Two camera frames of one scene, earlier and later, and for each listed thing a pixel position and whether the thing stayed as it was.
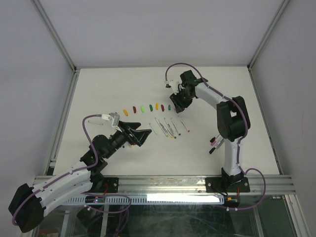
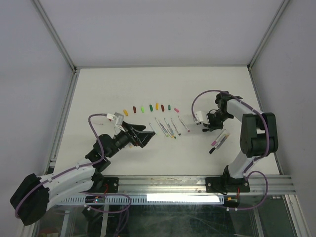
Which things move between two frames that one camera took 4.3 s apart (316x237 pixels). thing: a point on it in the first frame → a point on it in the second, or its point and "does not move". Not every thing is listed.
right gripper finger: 176,103 → 212,125
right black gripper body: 183,93 → 217,116
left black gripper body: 125,135 does not move
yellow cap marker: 166,130 does not move
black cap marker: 217,146 does not move
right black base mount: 226,183 does not move
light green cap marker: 156,133 does not move
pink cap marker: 184,125 does not move
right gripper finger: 185,103 → 218,125
